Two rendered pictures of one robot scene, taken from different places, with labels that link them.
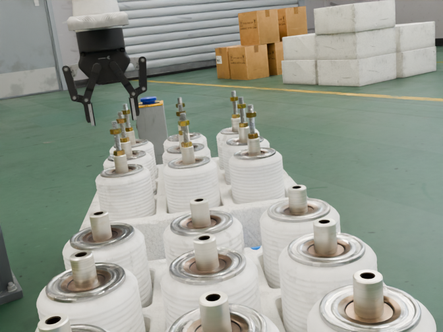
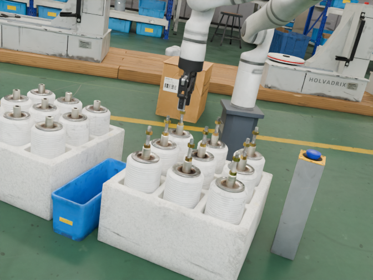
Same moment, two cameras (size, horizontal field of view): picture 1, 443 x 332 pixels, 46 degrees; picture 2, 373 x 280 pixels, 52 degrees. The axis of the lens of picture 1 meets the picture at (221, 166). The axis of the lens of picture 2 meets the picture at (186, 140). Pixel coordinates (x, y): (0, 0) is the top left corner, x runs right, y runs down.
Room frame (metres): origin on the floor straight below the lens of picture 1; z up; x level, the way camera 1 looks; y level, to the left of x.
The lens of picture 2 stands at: (1.34, -0.88, 0.68)
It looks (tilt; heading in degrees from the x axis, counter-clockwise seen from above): 21 degrees down; 112
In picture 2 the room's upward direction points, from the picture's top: 10 degrees clockwise
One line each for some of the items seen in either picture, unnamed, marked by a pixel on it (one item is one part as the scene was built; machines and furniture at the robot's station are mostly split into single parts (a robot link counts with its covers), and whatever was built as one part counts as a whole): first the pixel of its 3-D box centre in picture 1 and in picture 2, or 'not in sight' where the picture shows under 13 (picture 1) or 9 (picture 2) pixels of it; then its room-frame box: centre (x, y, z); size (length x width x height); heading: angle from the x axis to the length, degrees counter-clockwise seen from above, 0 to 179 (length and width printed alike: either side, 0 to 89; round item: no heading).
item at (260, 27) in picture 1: (258, 27); not in sight; (5.05, -0.49, 0.45); 0.30 x 0.24 x 0.30; 31
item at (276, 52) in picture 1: (276, 57); not in sight; (5.14, -0.65, 0.15); 0.30 x 0.24 x 0.30; 30
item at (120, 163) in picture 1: (120, 164); (179, 129); (0.89, 0.17, 0.26); 0.02 x 0.02 x 0.03
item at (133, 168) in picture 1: (122, 171); (179, 133); (0.89, 0.17, 0.25); 0.08 x 0.08 x 0.01
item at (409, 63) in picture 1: (397, 62); not in sight; (3.97, -1.41, 0.09); 0.39 x 0.39 x 0.18; 33
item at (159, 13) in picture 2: not in sight; (151, 8); (-1.54, 4.09, 0.36); 0.50 x 0.38 x 0.21; 120
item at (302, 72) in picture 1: (316, 68); not in sight; (4.13, -0.83, 0.09); 0.39 x 0.39 x 0.18; 31
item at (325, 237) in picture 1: (325, 237); (16, 111); (0.48, -0.09, 0.26); 0.02 x 0.02 x 0.03
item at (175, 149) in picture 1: (185, 149); (201, 155); (1.01, 0.07, 0.25); 0.08 x 0.08 x 0.01
